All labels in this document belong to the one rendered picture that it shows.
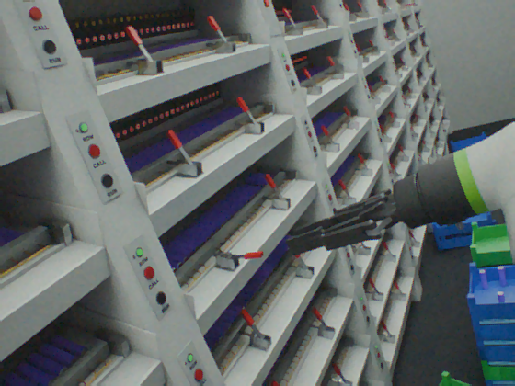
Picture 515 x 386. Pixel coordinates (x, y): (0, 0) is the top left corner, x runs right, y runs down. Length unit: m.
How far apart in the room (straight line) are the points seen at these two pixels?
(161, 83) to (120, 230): 0.27
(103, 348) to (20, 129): 0.33
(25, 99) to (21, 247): 0.19
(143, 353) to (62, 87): 0.39
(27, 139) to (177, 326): 0.34
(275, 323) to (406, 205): 0.46
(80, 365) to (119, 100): 0.38
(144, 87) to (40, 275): 0.33
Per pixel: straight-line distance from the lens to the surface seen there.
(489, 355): 1.58
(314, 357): 1.17
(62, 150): 0.60
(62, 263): 0.60
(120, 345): 0.69
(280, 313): 1.02
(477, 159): 0.62
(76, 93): 0.64
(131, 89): 0.71
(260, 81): 1.19
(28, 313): 0.56
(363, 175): 1.73
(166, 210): 0.71
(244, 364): 0.91
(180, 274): 0.81
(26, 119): 0.58
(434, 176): 0.63
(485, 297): 1.58
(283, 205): 1.05
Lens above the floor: 1.22
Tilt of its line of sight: 15 degrees down
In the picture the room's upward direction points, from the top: 20 degrees counter-clockwise
